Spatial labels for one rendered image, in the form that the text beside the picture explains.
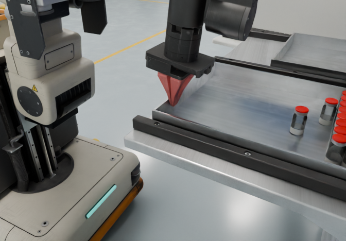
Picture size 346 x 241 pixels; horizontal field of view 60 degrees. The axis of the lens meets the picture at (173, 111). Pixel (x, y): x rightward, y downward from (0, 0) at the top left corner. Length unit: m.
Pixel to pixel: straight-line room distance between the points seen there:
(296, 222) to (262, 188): 1.20
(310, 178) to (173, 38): 0.27
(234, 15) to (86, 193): 1.02
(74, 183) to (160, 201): 0.47
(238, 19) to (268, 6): 0.96
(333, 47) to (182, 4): 0.63
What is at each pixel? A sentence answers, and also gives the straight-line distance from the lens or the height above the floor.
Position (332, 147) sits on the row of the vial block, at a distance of 0.48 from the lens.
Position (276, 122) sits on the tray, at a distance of 0.57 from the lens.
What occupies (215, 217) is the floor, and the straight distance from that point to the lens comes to 1.55.
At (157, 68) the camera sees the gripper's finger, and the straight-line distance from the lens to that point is 0.50.
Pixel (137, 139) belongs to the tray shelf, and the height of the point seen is 0.88.
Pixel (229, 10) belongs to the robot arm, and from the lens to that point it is 0.44.
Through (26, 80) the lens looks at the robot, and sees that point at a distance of 0.99.
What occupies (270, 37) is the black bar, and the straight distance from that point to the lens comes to 1.03.
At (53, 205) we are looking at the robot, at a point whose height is 0.28.
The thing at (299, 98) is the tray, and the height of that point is 0.88.
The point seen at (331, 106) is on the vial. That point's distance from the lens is 0.57.
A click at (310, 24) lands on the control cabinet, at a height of 0.86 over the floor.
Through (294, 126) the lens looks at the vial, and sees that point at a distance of 0.54.
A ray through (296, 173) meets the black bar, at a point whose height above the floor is 0.90.
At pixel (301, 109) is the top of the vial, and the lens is 0.53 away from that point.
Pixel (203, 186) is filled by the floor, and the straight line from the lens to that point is 1.68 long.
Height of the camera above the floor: 1.17
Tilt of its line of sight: 30 degrees down
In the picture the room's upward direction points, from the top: straight up
